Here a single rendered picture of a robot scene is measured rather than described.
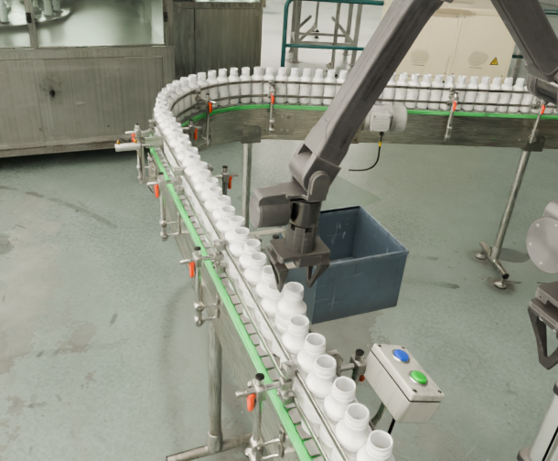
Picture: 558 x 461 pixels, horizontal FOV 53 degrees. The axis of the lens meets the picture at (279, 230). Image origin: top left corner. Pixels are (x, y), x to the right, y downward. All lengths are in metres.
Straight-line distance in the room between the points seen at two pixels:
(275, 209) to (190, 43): 5.50
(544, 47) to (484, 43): 4.33
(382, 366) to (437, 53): 4.42
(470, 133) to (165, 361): 1.89
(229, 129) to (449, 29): 2.98
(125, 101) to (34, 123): 0.67
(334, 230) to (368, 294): 0.31
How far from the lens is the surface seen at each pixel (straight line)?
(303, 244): 1.02
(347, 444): 0.95
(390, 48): 0.93
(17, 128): 4.45
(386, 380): 1.09
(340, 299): 1.74
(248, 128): 2.79
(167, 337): 2.80
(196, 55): 6.44
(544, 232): 0.61
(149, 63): 4.37
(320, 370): 0.99
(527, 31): 1.09
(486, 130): 3.09
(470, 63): 5.45
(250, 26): 6.56
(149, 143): 2.10
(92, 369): 2.70
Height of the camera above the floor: 1.85
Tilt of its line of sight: 30 degrees down
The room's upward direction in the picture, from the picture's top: 4 degrees clockwise
